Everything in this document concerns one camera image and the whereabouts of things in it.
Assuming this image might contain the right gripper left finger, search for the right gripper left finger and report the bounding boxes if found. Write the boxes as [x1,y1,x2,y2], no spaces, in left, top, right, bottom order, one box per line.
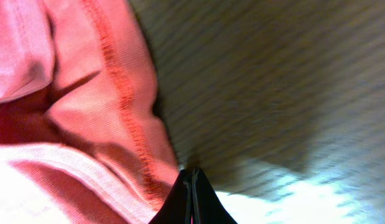
[149,170,192,224]

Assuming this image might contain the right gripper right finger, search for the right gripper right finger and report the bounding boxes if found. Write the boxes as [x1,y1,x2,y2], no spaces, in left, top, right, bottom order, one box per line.
[192,167,237,224]

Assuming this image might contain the red orange t-shirt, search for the red orange t-shirt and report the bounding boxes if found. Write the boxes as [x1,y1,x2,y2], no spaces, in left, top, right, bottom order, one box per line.
[0,0,178,223]

